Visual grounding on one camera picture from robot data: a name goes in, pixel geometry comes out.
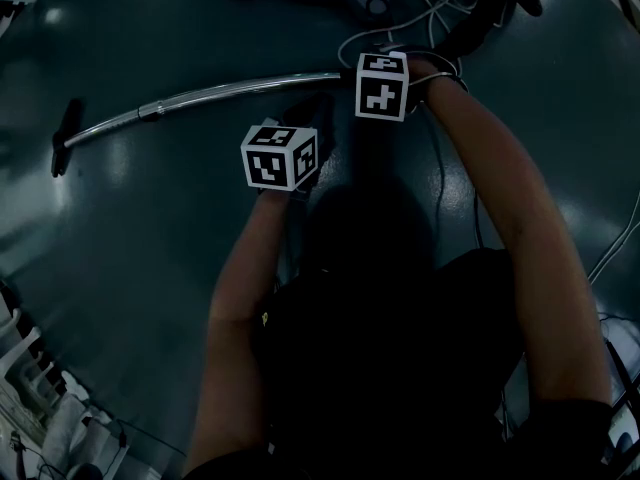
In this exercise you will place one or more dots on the person's left forearm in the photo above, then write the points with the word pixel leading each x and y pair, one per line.
pixel 235 318

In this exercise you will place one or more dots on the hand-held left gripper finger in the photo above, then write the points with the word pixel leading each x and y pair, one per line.
pixel 300 115
pixel 326 115

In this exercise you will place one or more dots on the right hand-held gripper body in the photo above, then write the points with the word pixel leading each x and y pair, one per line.
pixel 380 93

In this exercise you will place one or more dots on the person's right forearm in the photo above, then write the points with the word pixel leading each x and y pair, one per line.
pixel 525 228

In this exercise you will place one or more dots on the metal vacuum wand with nozzle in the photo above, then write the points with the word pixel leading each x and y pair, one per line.
pixel 150 110

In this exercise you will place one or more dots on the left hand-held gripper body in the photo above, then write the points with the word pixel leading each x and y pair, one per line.
pixel 270 165

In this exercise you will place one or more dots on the white ornate chair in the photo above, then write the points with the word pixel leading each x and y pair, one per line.
pixel 20 363

